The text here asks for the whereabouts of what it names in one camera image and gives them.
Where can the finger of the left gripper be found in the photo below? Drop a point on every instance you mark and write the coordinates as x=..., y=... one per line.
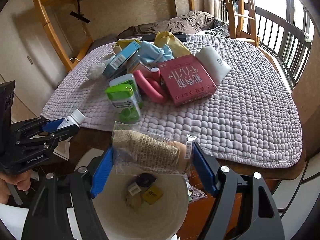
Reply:
x=52, y=126
x=65, y=133

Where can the wooden bunk ladder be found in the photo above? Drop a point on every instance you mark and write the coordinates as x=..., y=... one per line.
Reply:
x=242, y=21

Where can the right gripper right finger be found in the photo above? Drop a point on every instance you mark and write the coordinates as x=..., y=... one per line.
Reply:
x=243, y=207

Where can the brown crumpled duvet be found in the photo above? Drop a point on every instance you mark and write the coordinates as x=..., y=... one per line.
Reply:
x=190, y=23

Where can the grey green clothing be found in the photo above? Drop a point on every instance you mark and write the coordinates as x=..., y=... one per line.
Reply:
x=220, y=31

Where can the white barcode box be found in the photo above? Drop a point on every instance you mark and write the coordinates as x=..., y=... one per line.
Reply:
x=134, y=63

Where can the green doublemint gum case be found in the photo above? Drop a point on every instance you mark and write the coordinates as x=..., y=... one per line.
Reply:
x=124, y=96

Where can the bagged beige bandage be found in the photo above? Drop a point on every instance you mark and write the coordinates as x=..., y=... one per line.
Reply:
x=136, y=150

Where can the red medicine box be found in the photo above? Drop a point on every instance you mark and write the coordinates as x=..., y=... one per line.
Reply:
x=186, y=79

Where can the yellow tissue pack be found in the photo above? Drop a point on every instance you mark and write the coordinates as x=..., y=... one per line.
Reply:
x=152, y=194

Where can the grey pillow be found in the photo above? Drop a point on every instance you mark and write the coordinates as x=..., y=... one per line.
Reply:
x=102, y=41

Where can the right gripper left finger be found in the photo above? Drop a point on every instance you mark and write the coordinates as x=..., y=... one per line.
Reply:
x=47, y=217

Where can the black clamp mount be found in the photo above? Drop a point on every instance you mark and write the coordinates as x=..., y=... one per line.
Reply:
x=78, y=15

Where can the pink plastic tube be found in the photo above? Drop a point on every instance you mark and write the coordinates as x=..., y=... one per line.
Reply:
x=151, y=85

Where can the yellow paper bag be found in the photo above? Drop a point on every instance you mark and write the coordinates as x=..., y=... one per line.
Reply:
x=177, y=47

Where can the white charcoal pouch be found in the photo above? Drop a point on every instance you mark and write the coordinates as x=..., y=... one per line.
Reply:
x=213, y=63

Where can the blue cefdinir tablet box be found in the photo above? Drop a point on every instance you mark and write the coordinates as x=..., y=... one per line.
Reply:
x=116, y=64

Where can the white pill bottle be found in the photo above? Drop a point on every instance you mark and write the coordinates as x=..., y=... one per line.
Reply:
x=76, y=118

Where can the blue face mask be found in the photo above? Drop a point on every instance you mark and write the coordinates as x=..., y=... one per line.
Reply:
x=150, y=54

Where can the black flat box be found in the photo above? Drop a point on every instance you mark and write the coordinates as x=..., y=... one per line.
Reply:
x=151, y=37

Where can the white tape roll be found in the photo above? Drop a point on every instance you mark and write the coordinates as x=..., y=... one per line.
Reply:
x=108, y=58

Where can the white crumpled tissue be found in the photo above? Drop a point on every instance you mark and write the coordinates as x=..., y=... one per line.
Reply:
x=95, y=71

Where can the yellow snack packet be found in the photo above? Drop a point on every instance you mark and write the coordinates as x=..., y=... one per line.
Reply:
x=123, y=43

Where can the dark window railing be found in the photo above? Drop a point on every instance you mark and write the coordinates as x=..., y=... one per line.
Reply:
x=286, y=42

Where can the white trash bin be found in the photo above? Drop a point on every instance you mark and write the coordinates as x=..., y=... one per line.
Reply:
x=160, y=220

